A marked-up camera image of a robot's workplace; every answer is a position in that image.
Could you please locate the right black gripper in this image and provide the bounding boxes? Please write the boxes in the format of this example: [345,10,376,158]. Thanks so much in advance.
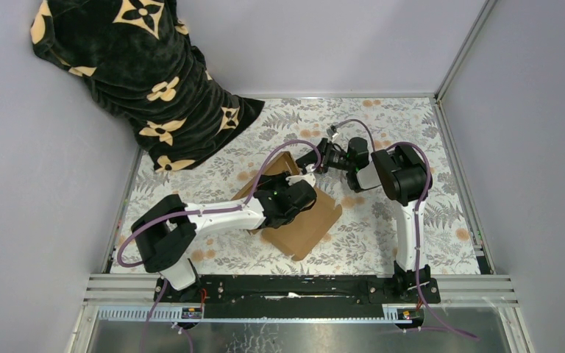
[295,138,354,176]

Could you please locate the brown cardboard box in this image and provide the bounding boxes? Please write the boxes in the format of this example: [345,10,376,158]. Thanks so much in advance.
[232,151,342,261]

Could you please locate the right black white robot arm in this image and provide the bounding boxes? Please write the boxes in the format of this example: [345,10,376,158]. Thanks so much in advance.
[296,137,432,303]

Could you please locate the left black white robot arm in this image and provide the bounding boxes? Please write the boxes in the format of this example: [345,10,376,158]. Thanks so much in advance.
[131,172,317,302]

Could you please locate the floral patterned table mat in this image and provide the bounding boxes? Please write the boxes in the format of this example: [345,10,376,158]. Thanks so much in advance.
[118,98,480,275]

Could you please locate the black floral plush blanket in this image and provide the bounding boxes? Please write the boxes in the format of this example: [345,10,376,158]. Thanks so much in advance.
[30,0,264,172]

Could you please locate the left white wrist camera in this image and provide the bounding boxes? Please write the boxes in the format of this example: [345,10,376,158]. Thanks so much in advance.
[285,164,316,188]

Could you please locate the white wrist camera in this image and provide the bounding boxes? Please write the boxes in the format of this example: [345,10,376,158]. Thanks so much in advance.
[285,164,316,188]
[327,125,339,143]

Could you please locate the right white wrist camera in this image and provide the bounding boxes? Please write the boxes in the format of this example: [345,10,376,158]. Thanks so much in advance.
[327,125,339,143]

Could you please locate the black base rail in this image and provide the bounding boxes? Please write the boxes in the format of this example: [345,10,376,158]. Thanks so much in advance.
[154,275,441,320]

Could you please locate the aluminium frame rails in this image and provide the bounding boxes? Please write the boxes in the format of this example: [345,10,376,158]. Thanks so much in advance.
[65,0,537,353]

